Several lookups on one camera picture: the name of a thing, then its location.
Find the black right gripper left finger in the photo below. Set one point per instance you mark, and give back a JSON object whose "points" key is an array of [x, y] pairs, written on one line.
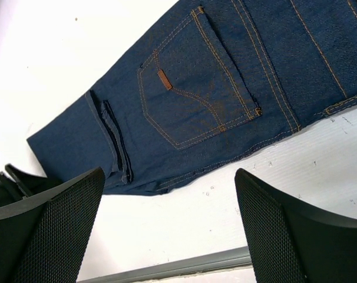
{"points": [[43, 238]]}

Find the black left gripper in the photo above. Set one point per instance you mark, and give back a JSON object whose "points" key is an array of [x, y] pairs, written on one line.
{"points": [[22, 185]]}

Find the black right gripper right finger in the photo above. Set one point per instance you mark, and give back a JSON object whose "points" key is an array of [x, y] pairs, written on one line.
{"points": [[290, 240]]}

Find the dark blue denim trousers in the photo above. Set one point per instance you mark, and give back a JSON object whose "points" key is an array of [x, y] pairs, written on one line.
{"points": [[211, 82]]}

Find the aluminium table edge rail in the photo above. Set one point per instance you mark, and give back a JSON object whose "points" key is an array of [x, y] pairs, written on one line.
{"points": [[233, 258]]}

